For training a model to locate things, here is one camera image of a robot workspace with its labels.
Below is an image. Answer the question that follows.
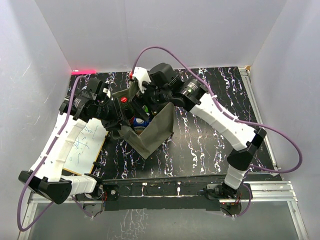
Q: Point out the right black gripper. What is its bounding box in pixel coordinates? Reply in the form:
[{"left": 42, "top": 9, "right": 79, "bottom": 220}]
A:
[{"left": 129, "top": 75, "right": 171, "bottom": 122}]

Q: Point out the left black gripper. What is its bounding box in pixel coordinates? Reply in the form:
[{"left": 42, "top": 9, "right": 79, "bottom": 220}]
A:
[{"left": 95, "top": 98, "right": 130, "bottom": 131}]

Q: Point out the cola bottle red cap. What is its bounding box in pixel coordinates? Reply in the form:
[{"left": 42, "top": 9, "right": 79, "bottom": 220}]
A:
[{"left": 120, "top": 97, "right": 128, "bottom": 103}]

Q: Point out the blue top juice carton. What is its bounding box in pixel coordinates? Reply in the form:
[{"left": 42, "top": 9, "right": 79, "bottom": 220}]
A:
[{"left": 133, "top": 117, "right": 150, "bottom": 135}]

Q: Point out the grey canvas bag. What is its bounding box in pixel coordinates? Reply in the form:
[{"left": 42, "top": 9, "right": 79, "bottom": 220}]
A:
[{"left": 111, "top": 82, "right": 176, "bottom": 159}]

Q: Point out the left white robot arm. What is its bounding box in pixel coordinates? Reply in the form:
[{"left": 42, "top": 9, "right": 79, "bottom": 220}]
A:
[{"left": 18, "top": 77, "right": 126, "bottom": 205}]

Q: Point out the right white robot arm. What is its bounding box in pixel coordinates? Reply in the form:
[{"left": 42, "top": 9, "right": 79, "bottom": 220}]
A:
[{"left": 130, "top": 62, "right": 267, "bottom": 199}]

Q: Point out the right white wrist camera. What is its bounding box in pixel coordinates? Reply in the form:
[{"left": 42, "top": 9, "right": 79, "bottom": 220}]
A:
[{"left": 129, "top": 66, "right": 152, "bottom": 94}]

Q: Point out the white board orange frame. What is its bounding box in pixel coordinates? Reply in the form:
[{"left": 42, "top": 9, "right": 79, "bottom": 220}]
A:
[{"left": 63, "top": 119, "right": 108, "bottom": 175}]

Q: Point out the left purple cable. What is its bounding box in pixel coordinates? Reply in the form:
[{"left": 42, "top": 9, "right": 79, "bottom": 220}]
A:
[{"left": 16, "top": 75, "right": 90, "bottom": 232}]

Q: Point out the purple cable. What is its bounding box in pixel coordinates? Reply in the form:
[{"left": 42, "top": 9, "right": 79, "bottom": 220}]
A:
[
  {"left": 133, "top": 46, "right": 304, "bottom": 174},
  {"left": 16, "top": 75, "right": 90, "bottom": 232}
]

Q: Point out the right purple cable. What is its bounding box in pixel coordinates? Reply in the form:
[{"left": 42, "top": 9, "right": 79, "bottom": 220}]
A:
[{"left": 133, "top": 46, "right": 304, "bottom": 174}]

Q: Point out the black front mounting rail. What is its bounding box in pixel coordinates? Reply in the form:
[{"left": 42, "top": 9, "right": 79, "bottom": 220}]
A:
[{"left": 102, "top": 174, "right": 253, "bottom": 211}]

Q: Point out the aluminium frame rail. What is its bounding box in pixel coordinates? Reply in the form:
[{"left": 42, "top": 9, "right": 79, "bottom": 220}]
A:
[{"left": 239, "top": 67, "right": 309, "bottom": 240}]

